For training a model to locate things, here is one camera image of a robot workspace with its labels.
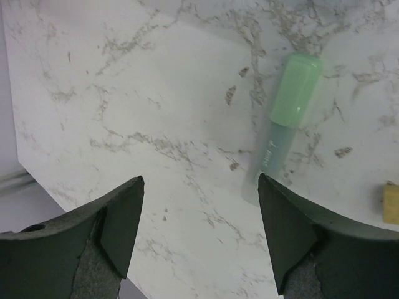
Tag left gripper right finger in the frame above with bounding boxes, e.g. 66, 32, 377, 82
258, 174, 398, 298

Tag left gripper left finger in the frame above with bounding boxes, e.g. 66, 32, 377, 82
1, 176, 145, 298

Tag green highlighter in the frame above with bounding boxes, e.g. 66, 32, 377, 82
243, 53, 323, 207

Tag yellow eraser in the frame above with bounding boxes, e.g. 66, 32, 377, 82
383, 184, 399, 225

